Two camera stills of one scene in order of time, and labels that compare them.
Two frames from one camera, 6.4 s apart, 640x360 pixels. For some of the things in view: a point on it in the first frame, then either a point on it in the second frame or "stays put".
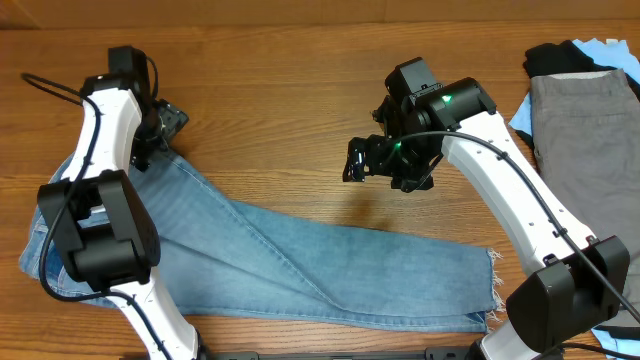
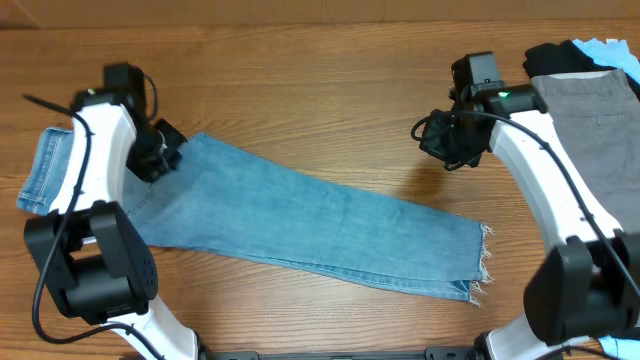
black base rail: (444, 353) stays put
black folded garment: (564, 57) stays put
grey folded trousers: (586, 130) stays put
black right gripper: (421, 177) to (433, 147)
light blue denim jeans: (224, 258) to (226, 195)
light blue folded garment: (614, 54) stays put
